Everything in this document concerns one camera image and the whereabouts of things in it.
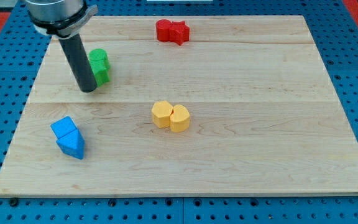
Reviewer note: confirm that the yellow heart block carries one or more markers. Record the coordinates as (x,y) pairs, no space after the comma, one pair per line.
(179,119)

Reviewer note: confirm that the blue cube block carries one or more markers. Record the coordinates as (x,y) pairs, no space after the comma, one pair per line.
(62,127)

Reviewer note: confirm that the light wooden board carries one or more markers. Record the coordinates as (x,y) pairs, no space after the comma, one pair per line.
(265,119)

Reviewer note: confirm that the blue triangle block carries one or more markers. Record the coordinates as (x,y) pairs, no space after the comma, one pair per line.
(72,144)

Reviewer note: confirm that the green circle block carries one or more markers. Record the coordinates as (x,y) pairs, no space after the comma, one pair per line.
(100,56)

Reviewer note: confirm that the red circle block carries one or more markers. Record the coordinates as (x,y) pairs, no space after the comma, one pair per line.
(163,30)

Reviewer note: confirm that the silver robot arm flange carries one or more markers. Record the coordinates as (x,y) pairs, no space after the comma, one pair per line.
(62,18)

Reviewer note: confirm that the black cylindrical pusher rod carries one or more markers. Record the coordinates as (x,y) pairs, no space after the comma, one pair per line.
(80,65)

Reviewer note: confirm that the red star block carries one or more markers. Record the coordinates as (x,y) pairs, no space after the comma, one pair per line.
(179,32)

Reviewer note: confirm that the green star block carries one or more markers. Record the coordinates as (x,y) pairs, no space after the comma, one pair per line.
(100,71)

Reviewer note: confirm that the yellow hexagon block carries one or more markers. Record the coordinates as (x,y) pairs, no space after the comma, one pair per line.
(161,112)

